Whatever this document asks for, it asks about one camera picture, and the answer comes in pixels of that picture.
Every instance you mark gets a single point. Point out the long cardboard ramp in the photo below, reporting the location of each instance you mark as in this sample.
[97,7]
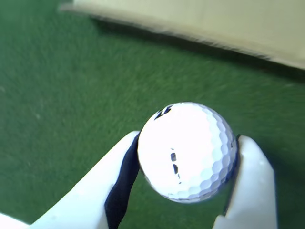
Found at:
[214,23]

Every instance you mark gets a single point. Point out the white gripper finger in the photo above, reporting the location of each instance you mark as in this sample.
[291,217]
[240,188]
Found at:
[255,186]
[90,190]

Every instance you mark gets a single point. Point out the white golf ball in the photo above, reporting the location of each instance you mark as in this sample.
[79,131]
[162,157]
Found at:
[186,152]

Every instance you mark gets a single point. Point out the long green turf mat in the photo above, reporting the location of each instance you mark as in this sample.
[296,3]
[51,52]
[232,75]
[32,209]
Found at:
[71,95]

